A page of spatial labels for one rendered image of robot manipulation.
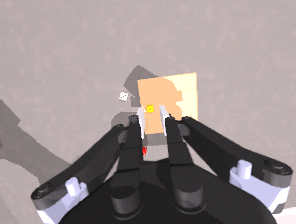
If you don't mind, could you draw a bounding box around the tan mat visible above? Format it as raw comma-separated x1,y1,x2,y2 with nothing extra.
137,73,198,134

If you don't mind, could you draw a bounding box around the yellow die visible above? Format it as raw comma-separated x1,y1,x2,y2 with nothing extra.
146,104,154,113

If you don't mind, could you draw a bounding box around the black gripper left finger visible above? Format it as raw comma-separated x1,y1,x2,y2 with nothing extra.
31,107,145,224

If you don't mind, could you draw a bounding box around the white die with black pips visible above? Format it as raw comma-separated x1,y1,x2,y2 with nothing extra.
120,92,129,100

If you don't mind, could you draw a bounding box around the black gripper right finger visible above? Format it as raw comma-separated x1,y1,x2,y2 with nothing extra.
159,105,293,214

